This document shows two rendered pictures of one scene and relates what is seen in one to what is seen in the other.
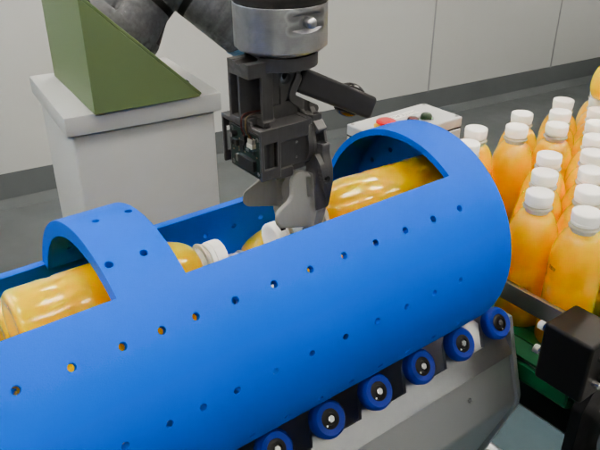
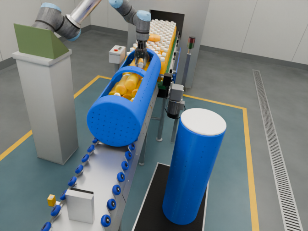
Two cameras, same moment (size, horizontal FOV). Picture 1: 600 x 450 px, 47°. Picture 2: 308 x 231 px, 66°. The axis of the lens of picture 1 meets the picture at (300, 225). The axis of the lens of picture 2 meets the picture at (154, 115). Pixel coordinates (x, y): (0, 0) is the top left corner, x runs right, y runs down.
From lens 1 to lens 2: 1.26 m
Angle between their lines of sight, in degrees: 41
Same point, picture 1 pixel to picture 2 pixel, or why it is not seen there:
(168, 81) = (64, 48)
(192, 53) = not seen: outside the picture
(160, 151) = (62, 66)
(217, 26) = (67, 33)
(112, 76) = (56, 49)
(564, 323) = (165, 74)
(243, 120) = (140, 50)
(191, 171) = (67, 70)
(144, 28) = not seen: hidden behind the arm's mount
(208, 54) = not seen: outside the picture
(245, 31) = (142, 37)
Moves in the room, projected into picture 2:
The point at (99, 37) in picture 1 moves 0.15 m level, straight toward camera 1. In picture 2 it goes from (54, 40) to (68, 45)
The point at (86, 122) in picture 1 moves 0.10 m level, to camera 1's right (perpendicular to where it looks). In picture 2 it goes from (52, 61) to (64, 59)
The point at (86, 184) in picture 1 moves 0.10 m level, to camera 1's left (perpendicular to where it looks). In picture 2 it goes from (51, 77) to (38, 80)
